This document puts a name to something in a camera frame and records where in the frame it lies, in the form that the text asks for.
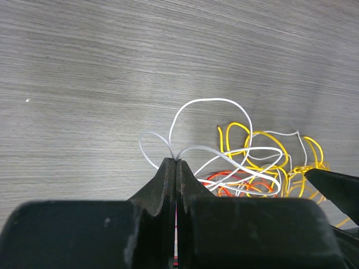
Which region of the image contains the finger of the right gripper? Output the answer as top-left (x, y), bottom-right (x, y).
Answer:
top-left (305, 169), bottom-right (358, 225)

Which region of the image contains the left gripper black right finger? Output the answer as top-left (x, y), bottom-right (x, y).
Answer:
top-left (176, 159), bottom-right (214, 268)

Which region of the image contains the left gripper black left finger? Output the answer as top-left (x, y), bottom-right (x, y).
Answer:
top-left (127, 158), bottom-right (176, 268)

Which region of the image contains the yellow cable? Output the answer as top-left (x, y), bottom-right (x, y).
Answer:
top-left (217, 122), bottom-right (351, 228)

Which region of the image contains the red cable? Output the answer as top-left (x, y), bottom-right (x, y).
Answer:
top-left (201, 170), bottom-right (253, 188)

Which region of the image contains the orange cable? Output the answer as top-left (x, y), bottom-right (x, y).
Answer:
top-left (217, 180), bottom-right (278, 198)

